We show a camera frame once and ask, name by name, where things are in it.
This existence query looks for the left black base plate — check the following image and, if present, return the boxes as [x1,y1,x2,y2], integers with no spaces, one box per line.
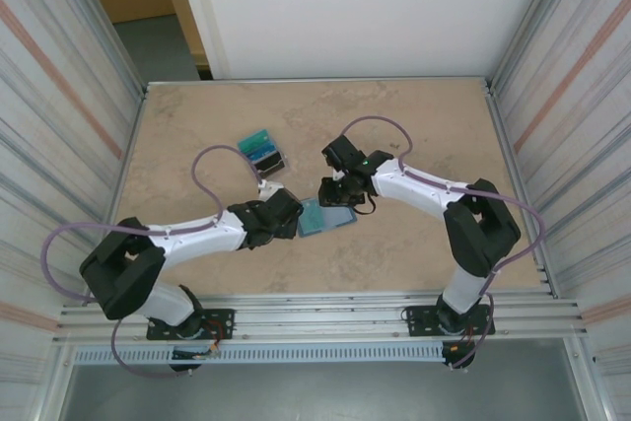
[146,308,236,342]

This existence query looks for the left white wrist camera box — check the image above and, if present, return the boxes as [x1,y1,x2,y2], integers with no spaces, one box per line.
[256,178,286,200]

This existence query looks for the thin aluminium table rail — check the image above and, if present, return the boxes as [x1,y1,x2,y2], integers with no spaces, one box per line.
[145,76,493,88]

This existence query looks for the blue card holder wallet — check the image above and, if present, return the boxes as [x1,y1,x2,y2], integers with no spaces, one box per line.
[297,196,358,241]

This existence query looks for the grey slotted cable duct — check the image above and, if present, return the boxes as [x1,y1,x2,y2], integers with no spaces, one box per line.
[72,344,445,366]

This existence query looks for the blue credit card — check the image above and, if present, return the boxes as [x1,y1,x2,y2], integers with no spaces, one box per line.
[245,140,278,160]

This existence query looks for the red black power wires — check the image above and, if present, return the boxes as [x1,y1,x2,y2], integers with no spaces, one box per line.
[441,324,477,359]
[204,319,233,359]

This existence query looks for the wide aluminium extrusion rail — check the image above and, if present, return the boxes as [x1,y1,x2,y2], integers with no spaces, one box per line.
[52,292,591,347]

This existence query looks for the teal credit card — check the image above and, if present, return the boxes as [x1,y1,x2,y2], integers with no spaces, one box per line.
[297,197,327,240]
[237,128,271,152]

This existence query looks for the black credit card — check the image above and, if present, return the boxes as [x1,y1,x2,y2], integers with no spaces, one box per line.
[253,153,286,172]

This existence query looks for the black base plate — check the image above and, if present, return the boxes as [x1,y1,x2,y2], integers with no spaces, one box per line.
[146,308,236,342]
[404,303,496,338]

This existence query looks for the stack of teal cards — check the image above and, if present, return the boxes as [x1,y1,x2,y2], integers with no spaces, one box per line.
[237,128,289,178]

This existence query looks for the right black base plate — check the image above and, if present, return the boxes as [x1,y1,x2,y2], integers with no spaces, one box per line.
[404,303,496,338]

